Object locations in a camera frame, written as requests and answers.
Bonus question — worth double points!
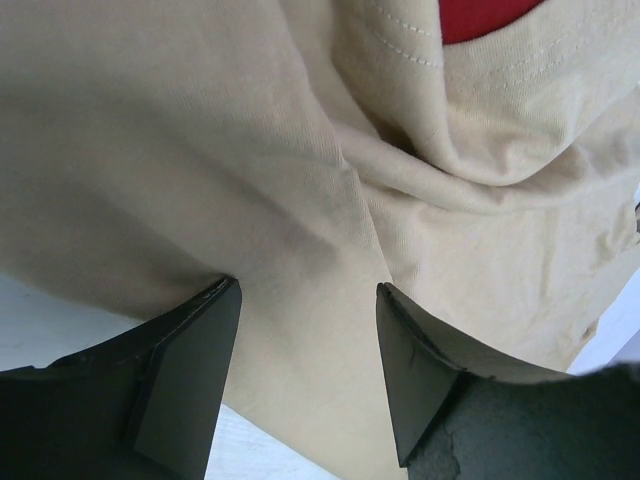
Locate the folded red t shirt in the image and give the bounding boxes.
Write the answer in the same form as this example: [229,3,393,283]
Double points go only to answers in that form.
[439,0,542,45]

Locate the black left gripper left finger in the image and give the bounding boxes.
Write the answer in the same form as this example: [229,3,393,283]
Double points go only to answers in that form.
[1,277,242,479]

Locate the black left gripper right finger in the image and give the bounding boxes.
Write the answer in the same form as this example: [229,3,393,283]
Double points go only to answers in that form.
[376,283,639,479]

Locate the beige t shirt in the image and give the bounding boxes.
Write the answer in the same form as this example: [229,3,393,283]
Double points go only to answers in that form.
[1,1,639,479]

